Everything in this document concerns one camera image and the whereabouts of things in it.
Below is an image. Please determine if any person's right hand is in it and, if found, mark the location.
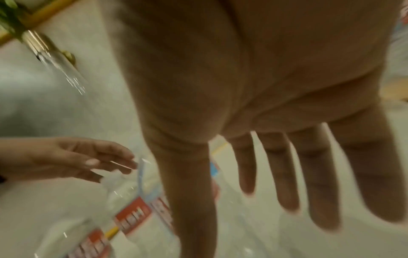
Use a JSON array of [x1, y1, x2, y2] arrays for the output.
[[99, 0, 408, 258]]

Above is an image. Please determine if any clear glass vase gold collar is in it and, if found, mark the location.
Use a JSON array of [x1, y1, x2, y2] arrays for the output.
[[20, 29, 92, 98]]

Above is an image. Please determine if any white table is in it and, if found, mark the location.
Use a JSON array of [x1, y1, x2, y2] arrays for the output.
[[0, 100, 408, 258]]

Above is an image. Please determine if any person's left hand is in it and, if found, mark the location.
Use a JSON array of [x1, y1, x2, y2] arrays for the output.
[[0, 137, 138, 184]]

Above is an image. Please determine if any green fern plant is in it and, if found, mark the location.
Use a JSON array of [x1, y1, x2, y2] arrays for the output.
[[0, 0, 32, 39]]

